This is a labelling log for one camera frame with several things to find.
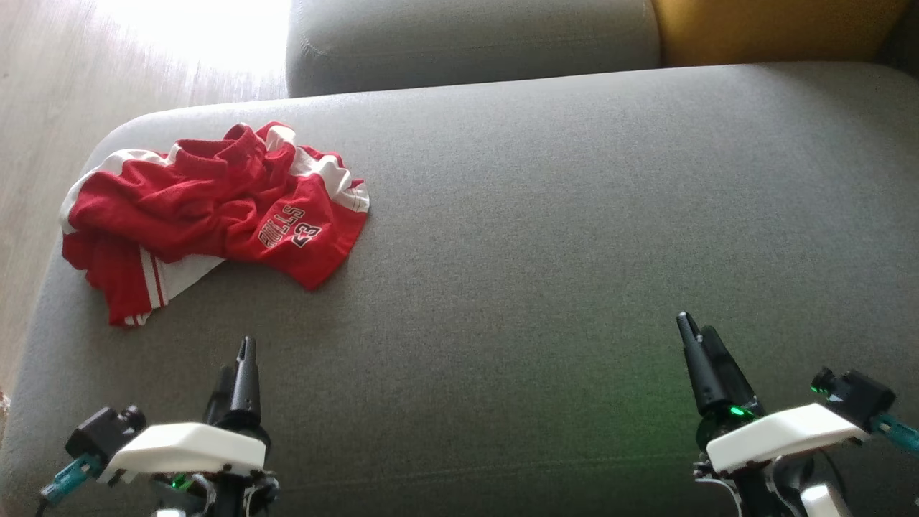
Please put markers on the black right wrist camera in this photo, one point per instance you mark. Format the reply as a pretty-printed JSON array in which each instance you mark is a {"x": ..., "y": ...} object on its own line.
[{"x": 858, "y": 398}]

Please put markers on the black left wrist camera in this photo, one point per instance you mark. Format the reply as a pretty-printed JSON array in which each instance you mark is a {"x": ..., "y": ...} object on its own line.
[{"x": 100, "y": 431}]

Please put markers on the yellow sofa backrest cushion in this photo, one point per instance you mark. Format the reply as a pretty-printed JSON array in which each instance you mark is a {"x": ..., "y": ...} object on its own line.
[{"x": 775, "y": 29}]

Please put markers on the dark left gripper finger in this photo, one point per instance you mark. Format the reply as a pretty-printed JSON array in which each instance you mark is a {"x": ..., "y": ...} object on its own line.
[
  {"x": 220, "y": 395},
  {"x": 246, "y": 388}
]

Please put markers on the red white-striped basketball shorts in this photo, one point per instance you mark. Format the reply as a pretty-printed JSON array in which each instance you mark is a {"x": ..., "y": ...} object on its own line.
[{"x": 287, "y": 215}]

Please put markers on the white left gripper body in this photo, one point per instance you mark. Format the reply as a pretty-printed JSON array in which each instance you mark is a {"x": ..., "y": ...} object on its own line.
[{"x": 187, "y": 449}]

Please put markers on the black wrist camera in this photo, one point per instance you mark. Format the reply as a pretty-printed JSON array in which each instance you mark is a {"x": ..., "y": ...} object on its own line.
[
  {"x": 100, "y": 431},
  {"x": 858, "y": 398}
]

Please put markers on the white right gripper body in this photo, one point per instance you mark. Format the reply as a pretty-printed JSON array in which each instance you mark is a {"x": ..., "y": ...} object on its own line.
[{"x": 782, "y": 431}]

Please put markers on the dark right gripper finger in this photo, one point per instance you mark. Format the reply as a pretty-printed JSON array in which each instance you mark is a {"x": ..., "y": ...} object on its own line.
[
  {"x": 729, "y": 373},
  {"x": 703, "y": 373}
]

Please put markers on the grey sofa seat cushion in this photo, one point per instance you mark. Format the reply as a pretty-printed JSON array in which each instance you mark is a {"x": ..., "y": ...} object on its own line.
[
  {"x": 574, "y": 251},
  {"x": 467, "y": 36}
]

